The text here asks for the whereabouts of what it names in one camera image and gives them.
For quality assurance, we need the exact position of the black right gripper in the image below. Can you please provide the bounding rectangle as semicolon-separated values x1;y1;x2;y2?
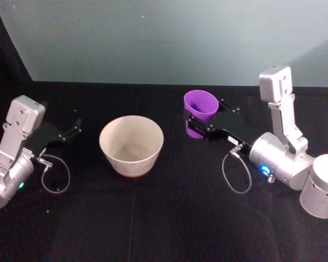
187;98;259;160

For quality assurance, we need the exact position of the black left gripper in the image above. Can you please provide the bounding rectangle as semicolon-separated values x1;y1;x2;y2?
25;118;83;159

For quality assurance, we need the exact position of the purple plastic cup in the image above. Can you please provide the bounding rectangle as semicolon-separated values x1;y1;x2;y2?
183;90;219;140

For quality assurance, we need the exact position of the cream bowl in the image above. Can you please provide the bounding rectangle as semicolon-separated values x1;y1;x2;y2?
98;115;165;177

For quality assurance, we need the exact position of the black table cloth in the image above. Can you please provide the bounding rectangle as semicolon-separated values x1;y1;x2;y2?
0;0;328;262

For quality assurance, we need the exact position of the thin left gripper cable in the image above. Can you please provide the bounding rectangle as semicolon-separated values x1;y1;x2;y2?
37;153;71;195

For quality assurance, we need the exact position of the thin gripper cable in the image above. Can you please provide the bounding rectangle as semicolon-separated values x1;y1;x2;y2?
221;144;253;195
37;153;71;195

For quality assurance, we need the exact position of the thin right gripper cable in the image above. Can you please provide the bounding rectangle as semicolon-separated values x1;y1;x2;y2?
221;144;253;195

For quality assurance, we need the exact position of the pale wall panel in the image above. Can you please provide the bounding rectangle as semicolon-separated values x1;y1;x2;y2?
0;0;328;88

